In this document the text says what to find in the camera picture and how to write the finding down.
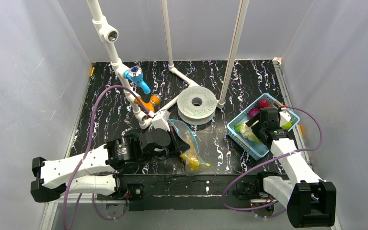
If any dark red plum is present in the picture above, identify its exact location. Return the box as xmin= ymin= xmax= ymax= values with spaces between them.
xmin=257 ymin=99 xmax=270 ymax=109

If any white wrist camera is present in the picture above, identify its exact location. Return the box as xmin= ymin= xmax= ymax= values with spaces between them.
xmin=279 ymin=107 xmax=291 ymax=127
xmin=151 ymin=110 xmax=170 ymax=132

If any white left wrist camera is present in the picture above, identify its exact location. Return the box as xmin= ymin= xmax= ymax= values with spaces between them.
xmin=151 ymin=110 xmax=170 ymax=132

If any green apple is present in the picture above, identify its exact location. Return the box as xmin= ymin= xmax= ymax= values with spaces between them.
xmin=281 ymin=121 xmax=293 ymax=130

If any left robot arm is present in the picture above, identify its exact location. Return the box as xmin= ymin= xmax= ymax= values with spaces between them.
xmin=30 ymin=127 xmax=192 ymax=203

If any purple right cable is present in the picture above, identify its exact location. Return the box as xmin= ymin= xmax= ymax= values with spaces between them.
xmin=221 ymin=106 xmax=323 ymax=219

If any white filament spool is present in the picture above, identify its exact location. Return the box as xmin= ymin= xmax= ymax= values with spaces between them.
xmin=176 ymin=86 xmax=218 ymax=125

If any light blue plastic basket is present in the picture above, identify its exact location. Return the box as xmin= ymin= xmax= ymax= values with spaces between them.
xmin=227 ymin=93 xmax=300 ymax=160

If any yellow banana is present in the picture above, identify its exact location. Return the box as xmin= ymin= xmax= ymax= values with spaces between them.
xmin=180 ymin=154 xmax=201 ymax=173

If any clear zip top bag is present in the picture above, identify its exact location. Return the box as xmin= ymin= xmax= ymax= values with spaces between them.
xmin=168 ymin=119 xmax=211 ymax=175

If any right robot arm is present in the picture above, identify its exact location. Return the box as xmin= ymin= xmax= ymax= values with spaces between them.
xmin=246 ymin=106 xmax=336 ymax=228

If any white PVC pipe frame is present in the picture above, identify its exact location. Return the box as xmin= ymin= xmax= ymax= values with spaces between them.
xmin=86 ymin=0 xmax=250 ymax=129

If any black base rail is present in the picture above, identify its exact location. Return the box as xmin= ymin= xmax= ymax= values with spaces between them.
xmin=96 ymin=172 xmax=286 ymax=213

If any blue tap valve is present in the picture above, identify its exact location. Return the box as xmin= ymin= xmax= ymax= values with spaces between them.
xmin=124 ymin=66 xmax=150 ymax=94

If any orange tap valve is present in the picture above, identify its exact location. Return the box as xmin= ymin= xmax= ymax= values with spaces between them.
xmin=134 ymin=94 xmax=161 ymax=117

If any purple cable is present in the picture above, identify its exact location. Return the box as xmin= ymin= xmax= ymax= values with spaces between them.
xmin=221 ymin=106 xmax=323 ymax=219
xmin=62 ymin=85 xmax=153 ymax=230

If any purple onion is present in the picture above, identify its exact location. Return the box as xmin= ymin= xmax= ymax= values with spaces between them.
xmin=248 ymin=107 xmax=260 ymax=119

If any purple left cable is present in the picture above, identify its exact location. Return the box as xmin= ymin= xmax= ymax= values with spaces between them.
xmin=62 ymin=85 xmax=153 ymax=230

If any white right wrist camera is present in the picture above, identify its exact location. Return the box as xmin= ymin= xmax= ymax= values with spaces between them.
xmin=279 ymin=107 xmax=291 ymax=127

